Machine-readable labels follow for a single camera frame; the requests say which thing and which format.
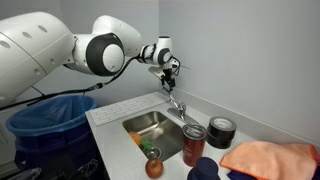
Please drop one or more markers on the coral red cloth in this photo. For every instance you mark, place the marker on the coral red cloth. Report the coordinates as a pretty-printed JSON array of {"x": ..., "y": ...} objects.
[{"x": 315, "y": 153}]

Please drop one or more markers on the navy recycling bin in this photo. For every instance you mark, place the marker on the navy recycling bin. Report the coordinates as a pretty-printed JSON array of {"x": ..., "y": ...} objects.
[{"x": 53, "y": 153}]

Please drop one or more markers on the navy blue bottle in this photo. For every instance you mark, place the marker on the navy blue bottle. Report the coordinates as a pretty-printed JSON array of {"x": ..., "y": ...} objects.
[{"x": 204, "y": 170}]

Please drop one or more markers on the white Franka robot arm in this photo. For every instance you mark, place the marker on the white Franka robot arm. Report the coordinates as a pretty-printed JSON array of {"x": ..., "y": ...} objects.
[{"x": 30, "y": 50}]

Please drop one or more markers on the stainless steel sink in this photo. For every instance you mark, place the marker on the stainless steel sink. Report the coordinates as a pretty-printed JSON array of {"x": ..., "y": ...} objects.
[{"x": 160, "y": 133}]

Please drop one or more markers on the blue cloth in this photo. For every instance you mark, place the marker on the blue cloth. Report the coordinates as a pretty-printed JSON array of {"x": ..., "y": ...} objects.
[{"x": 240, "y": 175}]

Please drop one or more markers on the black duct tape roll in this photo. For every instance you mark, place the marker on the black duct tape roll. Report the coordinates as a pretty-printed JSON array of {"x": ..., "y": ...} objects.
[
  {"x": 222, "y": 125},
  {"x": 216, "y": 142}
]

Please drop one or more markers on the blue trash bag liner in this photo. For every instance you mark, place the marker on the blue trash bag liner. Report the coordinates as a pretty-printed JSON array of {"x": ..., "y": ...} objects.
[{"x": 46, "y": 115}]

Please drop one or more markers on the orange cloth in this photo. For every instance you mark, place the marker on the orange cloth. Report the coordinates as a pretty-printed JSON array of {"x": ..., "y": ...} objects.
[{"x": 266, "y": 158}]

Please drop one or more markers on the red apple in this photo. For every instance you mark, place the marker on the red apple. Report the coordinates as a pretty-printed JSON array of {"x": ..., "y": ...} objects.
[{"x": 154, "y": 168}]

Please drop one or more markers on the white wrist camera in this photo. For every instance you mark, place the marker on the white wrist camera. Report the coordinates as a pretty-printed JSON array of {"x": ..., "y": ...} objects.
[{"x": 156, "y": 70}]

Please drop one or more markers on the white brick tile mat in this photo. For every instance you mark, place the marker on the white brick tile mat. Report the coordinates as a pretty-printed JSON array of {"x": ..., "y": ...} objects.
[{"x": 126, "y": 106}]

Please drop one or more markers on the chrome sink faucet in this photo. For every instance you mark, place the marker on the chrome sink faucet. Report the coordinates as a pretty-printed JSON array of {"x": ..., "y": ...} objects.
[{"x": 181, "y": 115}]

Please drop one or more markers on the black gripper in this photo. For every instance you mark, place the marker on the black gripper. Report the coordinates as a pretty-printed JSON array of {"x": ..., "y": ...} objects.
[{"x": 168, "y": 79}]

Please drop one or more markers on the dark red lidded tumbler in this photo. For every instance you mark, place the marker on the dark red lidded tumbler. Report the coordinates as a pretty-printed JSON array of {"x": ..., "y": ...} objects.
[{"x": 194, "y": 146}]

